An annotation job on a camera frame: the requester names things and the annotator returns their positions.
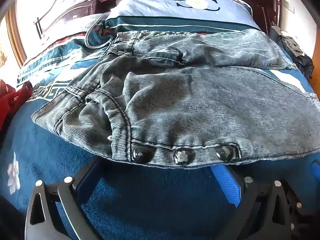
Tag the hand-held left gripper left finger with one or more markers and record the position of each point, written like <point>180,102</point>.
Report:
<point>85,182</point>

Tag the wooden wardrobe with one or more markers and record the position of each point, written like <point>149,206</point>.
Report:
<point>315,42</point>

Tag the dark wooden headboard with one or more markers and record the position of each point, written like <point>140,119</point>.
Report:
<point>75,7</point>

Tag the grey washed denim pants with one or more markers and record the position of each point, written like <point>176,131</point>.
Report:
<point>187,105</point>

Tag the pile of dark clothes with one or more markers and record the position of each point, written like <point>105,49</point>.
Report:
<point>297,52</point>

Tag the blue printed deer blanket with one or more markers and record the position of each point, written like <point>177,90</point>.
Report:
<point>150,205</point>

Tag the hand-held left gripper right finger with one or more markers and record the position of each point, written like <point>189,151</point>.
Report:
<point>225,180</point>

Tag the red garment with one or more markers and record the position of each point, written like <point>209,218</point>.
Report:
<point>12,100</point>

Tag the blue striped flower pillow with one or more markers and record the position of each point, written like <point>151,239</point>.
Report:
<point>70,30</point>
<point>162,7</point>

